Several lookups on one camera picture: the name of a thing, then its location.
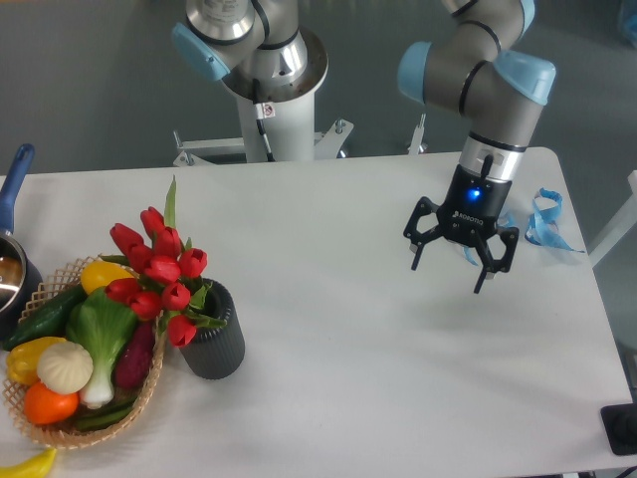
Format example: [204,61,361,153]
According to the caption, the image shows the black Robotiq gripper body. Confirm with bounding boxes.
[436,165,513,248]

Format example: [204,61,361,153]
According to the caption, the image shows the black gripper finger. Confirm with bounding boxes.
[403,196,443,271]
[472,226,521,295]

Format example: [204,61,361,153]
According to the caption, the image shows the red tulip bouquet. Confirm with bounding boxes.
[103,181,228,349]

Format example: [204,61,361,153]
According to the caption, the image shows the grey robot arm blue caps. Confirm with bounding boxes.
[171,1,556,279]

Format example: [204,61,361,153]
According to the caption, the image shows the dark grey ribbed vase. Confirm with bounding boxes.
[180,279,246,379]

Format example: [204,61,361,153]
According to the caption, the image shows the blue ribbon strip left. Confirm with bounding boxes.
[463,211,519,267]

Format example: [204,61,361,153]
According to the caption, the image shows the blue ribbon strip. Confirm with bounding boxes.
[463,211,519,267]
[525,187,584,254]

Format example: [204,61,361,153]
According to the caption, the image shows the blue ribbon strip right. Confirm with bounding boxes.
[525,187,584,254]

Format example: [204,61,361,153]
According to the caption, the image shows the black device at edge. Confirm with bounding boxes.
[600,403,636,456]

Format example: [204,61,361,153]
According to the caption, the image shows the yellow squash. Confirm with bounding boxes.
[80,261,133,295]

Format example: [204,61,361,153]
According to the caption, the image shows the green bok choy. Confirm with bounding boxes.
[66,287,138,409]

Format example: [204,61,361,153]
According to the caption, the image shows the woven wicker basket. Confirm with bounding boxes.
[2,257,166,450]

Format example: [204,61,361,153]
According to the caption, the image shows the dark green cucumber in basket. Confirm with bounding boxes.
[73,397,135,432]

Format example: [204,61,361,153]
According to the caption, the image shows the orange tangerine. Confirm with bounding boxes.
[23,381,80,425]

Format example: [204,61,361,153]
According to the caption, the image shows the yellow bell pepper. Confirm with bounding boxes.
[6,337,66,386]

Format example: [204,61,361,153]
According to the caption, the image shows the yellow banana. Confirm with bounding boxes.
[1,448,58,478]

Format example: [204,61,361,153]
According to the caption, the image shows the white frame at right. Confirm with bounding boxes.
[588,170,636,268]

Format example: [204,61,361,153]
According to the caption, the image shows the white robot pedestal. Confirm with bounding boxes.
[172,24,354,163]

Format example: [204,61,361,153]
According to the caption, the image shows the blue handled saucepan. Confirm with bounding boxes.
[1,143,42,341]

